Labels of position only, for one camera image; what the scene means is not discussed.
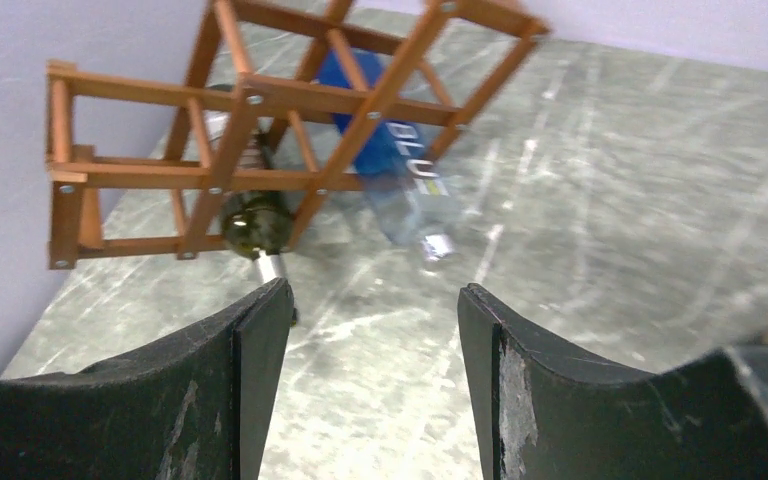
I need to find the green glass wine bottle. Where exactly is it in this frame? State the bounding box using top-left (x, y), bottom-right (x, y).
top-left (205, 111), bottom-right (293, 283)

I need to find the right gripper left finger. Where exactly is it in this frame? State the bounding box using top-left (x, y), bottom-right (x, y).
top-left (0, 279), bottom-right (294, 479)

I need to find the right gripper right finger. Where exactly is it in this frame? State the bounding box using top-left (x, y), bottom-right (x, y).
top-left (457, 283), bottom-right (768, 479)

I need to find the brown wooden wine rack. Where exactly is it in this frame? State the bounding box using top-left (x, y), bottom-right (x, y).
top-left (45, 1), bottom-right (549, 269)

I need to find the blue plastic water bottle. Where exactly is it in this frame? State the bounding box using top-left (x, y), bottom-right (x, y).
top-left (317, 49), bottom-right (465, 261)

